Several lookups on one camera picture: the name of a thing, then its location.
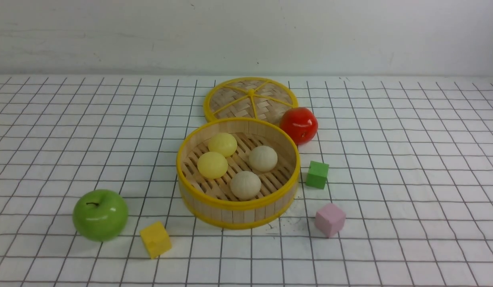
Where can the beige bun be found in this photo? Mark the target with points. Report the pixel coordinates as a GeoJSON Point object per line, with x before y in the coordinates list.
{"type": "Point", "coordinates": [263, 158]}
{"type": "Point", "coordinates": [245, 185]}

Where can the yellow bun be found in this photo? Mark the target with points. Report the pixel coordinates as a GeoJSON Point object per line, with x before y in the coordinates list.
{"type": "Point", "coordinates": [212, 165]}
{"type": "Point", "coordinates": [223, 143]}

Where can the beige bun front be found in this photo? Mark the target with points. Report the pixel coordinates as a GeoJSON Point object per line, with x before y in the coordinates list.
{"type": "Point", "coordinates": [245, 185]}

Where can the woven bamboo steamer lid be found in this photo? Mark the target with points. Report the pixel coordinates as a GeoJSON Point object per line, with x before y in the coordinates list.
{"type": "Point", "coordinates": [249, 97]}

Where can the bamboo steamer tray yellow rim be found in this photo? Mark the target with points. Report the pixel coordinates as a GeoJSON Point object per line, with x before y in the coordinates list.
{"type": "Point", "coordinates": [212, 201]}

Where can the red tomato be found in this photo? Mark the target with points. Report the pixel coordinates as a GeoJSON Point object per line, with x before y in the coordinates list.
{"type": "Point", "coordinates": [300, 124]}

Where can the green cube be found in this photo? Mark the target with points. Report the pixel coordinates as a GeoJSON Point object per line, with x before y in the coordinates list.
{"type": "Point", "coordinates": [317, 175]}

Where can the pink cube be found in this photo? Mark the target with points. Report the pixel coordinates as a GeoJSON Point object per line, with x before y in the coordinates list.
{"type": "Point", "coordinates": [330, 220]}

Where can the yellow cube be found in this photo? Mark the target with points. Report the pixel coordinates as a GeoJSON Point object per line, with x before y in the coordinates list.
{"type": "Point", "coordinates": [156, 239]}

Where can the green apple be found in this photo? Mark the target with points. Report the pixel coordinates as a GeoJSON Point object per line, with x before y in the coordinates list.
{"type": "Point", "coordinates": [100, 215]}

